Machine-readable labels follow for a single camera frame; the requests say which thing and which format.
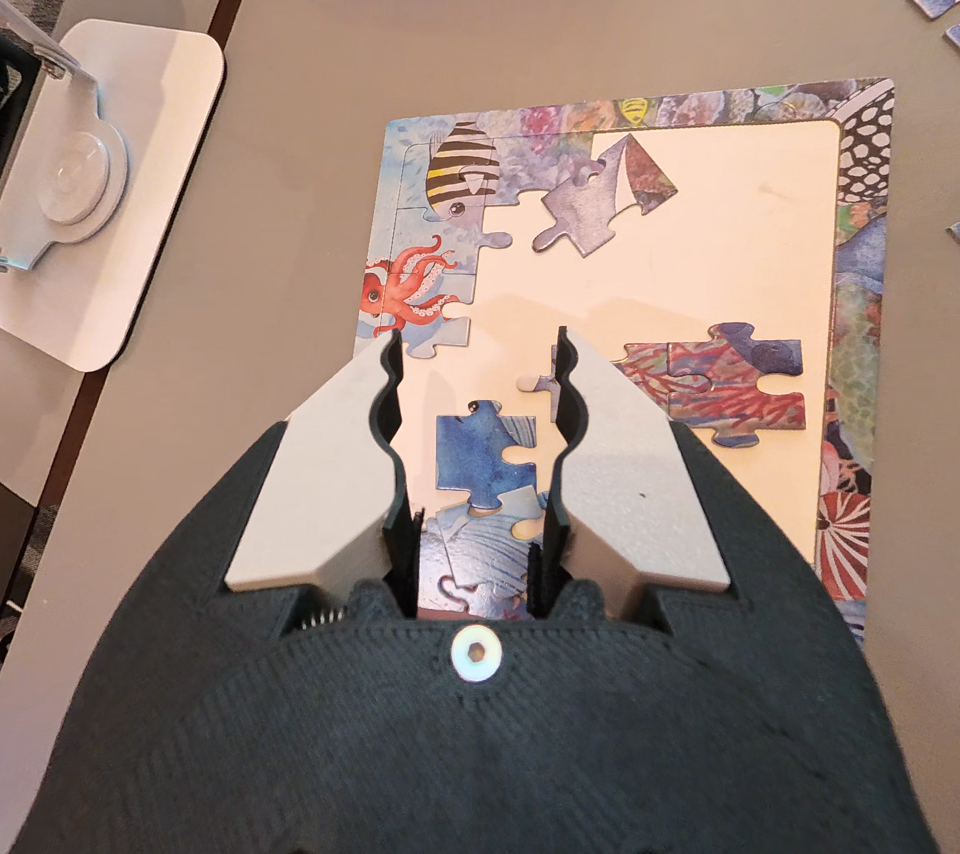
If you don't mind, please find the dark blue puzzle piece with eye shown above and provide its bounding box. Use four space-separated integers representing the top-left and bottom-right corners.
435 400 540 514

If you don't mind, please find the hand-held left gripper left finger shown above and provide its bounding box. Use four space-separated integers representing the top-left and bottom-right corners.
223 330 425 619

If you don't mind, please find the purple pink coral puzzle piece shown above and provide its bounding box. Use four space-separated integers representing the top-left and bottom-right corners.
491 130 601 206

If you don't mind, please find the red coral puzzle piece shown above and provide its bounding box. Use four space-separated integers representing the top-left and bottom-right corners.
611 342 714 414

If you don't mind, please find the brown flat panel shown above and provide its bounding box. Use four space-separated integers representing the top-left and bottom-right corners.
0 482 39 596

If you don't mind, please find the whale eye puzzle piece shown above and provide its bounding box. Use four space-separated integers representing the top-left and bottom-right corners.
516 344 562 424

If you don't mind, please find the red striped shell puzzle piece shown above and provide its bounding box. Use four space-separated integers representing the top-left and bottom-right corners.
666 321 809 450

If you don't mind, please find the pale striped puzzle piece with fin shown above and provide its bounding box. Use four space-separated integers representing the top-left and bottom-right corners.
442 486 545 589

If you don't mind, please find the sea print puzzle tray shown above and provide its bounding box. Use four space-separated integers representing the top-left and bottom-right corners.
352 76 897 645

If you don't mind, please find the striped fish puzzle piece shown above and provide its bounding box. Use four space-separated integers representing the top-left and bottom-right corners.
405 121 526 225

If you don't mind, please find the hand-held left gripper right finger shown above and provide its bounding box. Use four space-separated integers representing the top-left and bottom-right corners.
528 325 732 621

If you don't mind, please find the striped purple puzzle piece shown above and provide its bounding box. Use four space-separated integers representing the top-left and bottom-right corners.
531 134 680 260

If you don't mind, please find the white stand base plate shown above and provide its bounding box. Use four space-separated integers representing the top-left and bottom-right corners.
0 17 226 373

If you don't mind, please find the black box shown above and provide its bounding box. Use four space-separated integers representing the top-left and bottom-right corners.
0 36 35 188

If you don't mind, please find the striped dark blue puzzle piece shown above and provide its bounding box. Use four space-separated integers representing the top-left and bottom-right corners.
418 503 535 621

